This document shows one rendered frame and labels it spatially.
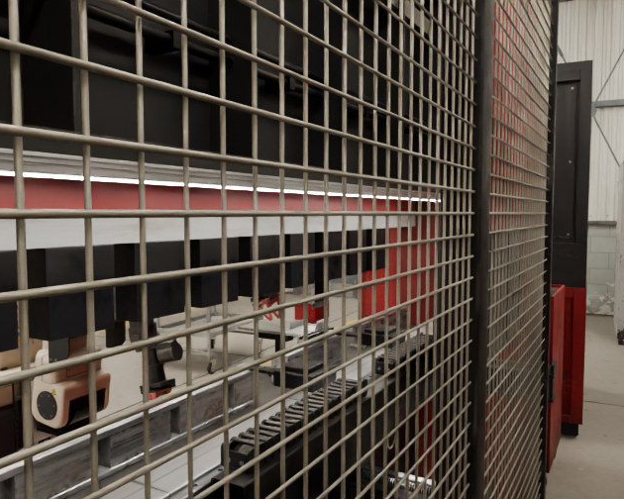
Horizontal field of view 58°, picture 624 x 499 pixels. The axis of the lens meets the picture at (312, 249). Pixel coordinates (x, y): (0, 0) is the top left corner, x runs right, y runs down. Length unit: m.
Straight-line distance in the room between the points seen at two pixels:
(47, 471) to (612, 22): 8.48
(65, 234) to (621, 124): 7.99
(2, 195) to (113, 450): 0.55
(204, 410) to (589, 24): 8.06
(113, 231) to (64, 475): 0.46
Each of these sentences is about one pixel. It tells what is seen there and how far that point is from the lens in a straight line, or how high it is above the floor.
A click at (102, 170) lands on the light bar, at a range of 0.89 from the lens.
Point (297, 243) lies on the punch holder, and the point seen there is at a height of 1.31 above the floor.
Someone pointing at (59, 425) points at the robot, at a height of 0.66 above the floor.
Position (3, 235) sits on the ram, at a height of 1.36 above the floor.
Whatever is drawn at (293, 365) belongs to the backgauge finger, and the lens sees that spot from 1.38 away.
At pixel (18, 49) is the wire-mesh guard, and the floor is 1.45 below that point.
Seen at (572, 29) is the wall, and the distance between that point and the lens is 8.89.
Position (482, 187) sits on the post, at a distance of 0.69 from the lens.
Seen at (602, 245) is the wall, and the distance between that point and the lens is 8.54.
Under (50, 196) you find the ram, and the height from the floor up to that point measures 1.43.
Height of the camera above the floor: 1.40
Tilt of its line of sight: 4 degrees down
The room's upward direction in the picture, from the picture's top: straight up
